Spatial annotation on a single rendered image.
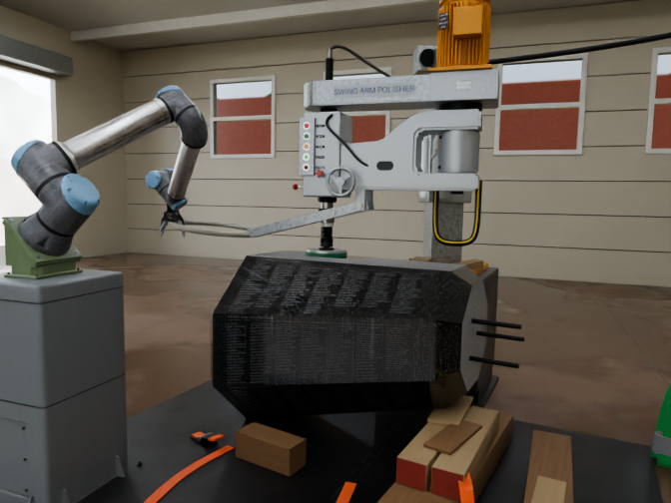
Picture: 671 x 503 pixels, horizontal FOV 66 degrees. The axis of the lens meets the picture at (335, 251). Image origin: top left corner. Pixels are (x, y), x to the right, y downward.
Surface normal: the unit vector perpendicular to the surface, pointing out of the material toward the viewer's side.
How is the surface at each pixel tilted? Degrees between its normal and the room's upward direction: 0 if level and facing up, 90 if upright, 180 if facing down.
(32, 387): 90
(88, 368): 90
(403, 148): 90
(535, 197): 90
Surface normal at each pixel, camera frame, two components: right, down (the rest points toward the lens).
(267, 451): -0.53, 0.07
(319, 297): -0.29, -0.65
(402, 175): -0.31, 0.09
